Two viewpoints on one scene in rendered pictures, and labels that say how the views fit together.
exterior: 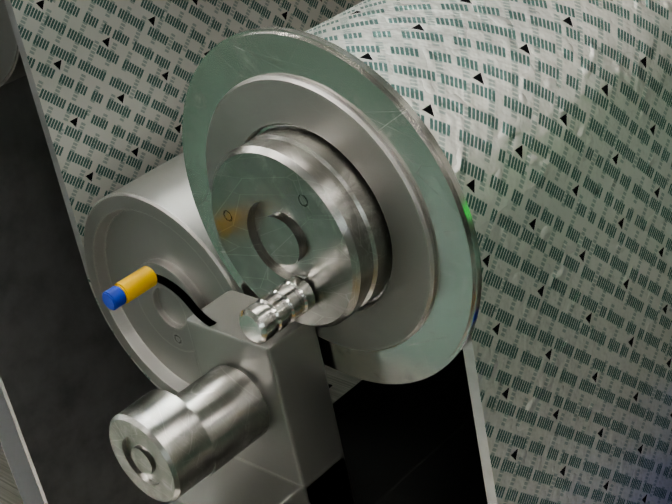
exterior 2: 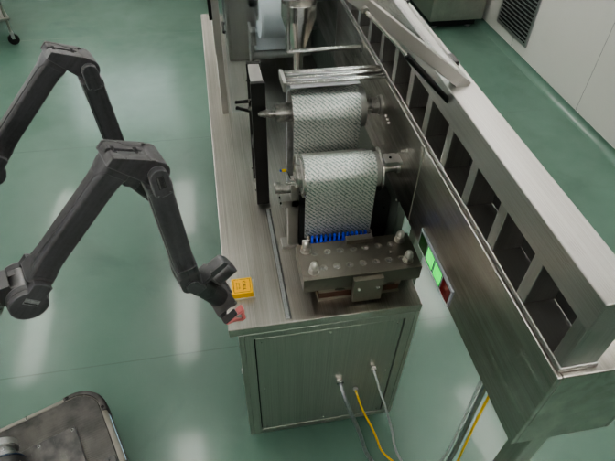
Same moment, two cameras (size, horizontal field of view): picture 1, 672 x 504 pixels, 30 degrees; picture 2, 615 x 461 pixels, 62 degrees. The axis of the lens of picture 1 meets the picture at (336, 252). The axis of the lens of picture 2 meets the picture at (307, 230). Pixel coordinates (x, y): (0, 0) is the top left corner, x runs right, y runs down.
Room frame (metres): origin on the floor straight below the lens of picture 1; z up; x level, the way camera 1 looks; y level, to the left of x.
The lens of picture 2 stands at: (-0.69, -0.69, 2.31)
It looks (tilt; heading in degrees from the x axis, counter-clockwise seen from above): 45 degrees down; 31
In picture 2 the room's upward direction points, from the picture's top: 2 degrees clockwise
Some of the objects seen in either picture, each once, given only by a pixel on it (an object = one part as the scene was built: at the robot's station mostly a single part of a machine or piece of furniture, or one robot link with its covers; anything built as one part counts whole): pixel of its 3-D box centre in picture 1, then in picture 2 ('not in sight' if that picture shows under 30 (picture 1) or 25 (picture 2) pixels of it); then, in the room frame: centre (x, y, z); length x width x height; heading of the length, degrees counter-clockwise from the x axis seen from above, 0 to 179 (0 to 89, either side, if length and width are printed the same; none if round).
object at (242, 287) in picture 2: not in sight; (242, 287); (0.15, 0.06, 0.91); 0.07 x 0.07 x 0.02; 42
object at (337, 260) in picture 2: not in sight; (357, 261); (0.41, -0.24, 1.00); 0.40 x 0.16 x 0.06; 132
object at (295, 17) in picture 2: not in sight; (298, 8); (1.03, 0.41, 1.50); 0.14 x 0.14 x 0.06
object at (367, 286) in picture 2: not in sight; (367, 288); (0.35, -0.31, 0.96); 0.10 x 0.03 x 0.11; 132
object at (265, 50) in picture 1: (320, 214); (301, 176); (0.43, 0.00, 1.25); 0.15 x 0.01 x 0.15; 42
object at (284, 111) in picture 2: not in sight; (284, 112); (0.60, 0.19, 1.33); 0.06 x 0.06 x 0.06; 42
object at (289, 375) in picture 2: not in sight; (280, 184); (1.16, 0.60, 0.43); 2.52 x 0.64 x 0.86; 42
